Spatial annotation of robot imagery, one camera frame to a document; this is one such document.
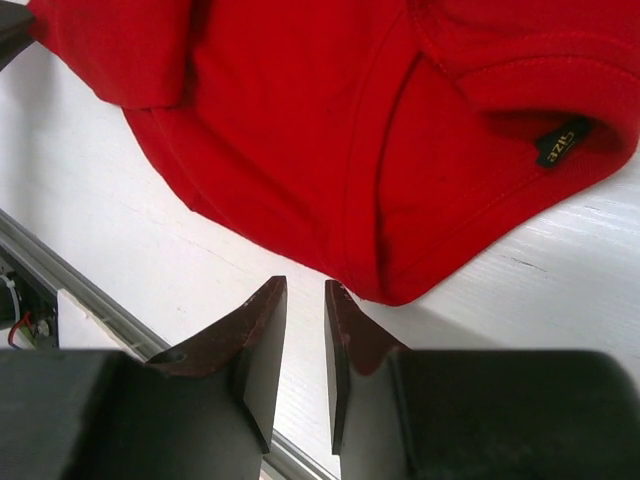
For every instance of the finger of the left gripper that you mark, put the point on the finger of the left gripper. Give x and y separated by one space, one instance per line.
15 20

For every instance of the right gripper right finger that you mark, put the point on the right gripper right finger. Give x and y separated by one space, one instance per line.
354 344

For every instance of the aluminium table rail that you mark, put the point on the aluminium table rail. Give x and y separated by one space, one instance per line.
285 457

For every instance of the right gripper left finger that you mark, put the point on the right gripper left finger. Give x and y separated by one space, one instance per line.
249 341

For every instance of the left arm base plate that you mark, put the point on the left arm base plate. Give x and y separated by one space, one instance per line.
29 309

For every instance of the red t-shirt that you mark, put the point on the red t-shirt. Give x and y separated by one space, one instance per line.
382 143

